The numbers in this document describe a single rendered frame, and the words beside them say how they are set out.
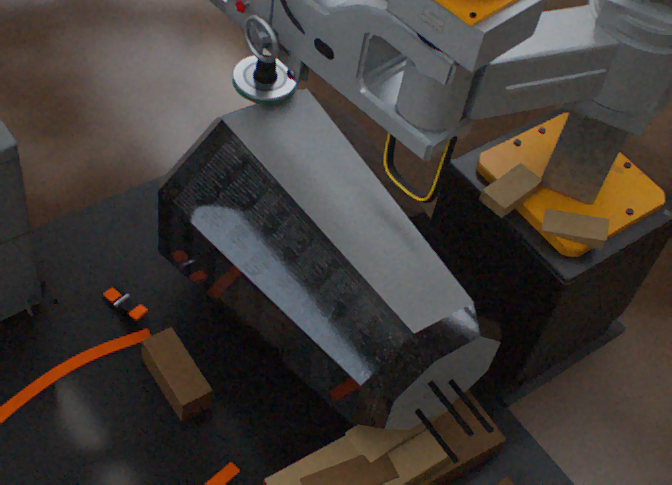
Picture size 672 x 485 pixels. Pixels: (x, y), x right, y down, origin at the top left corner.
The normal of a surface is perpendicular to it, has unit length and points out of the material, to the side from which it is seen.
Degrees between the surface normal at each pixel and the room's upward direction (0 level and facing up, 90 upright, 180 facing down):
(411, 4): 90
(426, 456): 0
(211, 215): 45
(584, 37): 0
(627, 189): 0
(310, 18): 90
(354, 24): 90
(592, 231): 11
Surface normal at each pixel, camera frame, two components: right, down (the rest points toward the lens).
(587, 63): 0.36, 0.75
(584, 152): -0.40, 0.67
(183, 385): 0.13, -0.63
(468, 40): -0.72, 0.47
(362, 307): -0.46, -0.16
